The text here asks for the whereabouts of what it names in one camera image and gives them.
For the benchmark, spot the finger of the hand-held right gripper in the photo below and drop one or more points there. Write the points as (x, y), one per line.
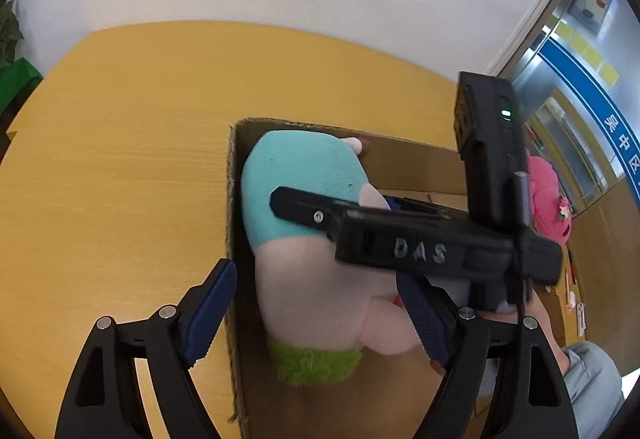
(305, 211)
(420, 207)

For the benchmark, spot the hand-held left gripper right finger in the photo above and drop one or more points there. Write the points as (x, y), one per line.
(424, 319)

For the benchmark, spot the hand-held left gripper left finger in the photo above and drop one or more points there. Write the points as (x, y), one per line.
(216, 306)

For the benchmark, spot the pig plush toy green hair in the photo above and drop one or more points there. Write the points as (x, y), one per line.
(300, 169)

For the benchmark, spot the cardboard box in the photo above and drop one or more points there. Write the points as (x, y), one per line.
(250, 399)

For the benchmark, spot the person's right forearm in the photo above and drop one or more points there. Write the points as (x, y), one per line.
(552, 334)

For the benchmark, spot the pink plush toy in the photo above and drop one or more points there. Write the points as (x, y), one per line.
(547, 199)

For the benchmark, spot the glass door with blue band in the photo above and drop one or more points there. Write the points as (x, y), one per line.
(560, 84)

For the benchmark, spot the yellow sticky note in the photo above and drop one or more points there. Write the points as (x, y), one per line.
(593, 54)
(608, 72)
(579, 42)
(564, 30)

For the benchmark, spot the person's grey trouser leg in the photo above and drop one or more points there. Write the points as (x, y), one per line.
(592, 384)

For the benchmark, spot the green table cloth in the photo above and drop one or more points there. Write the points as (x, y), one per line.
(15, 81)

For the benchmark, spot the large potted green plant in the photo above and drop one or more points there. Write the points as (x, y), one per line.
(9, 31)

